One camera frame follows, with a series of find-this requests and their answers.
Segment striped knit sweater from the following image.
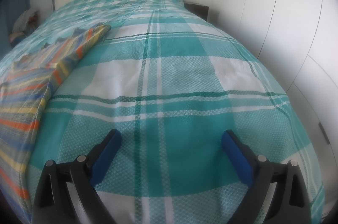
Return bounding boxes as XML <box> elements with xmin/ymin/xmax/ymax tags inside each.
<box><xmin>1</xmin><ymin>23</ymin><xmax>111</xmax><ymax>202</ymax></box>

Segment pile of clothes on nightstand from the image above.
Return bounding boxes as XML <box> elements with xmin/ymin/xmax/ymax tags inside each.
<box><xmin>9</xmin><ymin>8</ymin><xmax>38</xmax><ymax>47</ymax></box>

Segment teal plaid bedspread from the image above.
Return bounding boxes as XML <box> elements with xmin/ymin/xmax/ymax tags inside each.
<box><xmin>1</xmin><ymin>0</ymin><xmax>324</xmax><ymax>223</ymax></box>

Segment white wardrobe doors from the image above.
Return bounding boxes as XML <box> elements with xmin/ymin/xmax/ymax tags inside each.
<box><xmin>212</xmin><ymin>0</ymin><xmax>338</xmax><ymax>187</ymax></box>

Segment dark bedside table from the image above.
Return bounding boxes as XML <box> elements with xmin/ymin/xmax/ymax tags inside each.
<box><xmin>184</xmin><ymin>2</ymin><xmax>209</xmax><ymax>21</ymax></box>

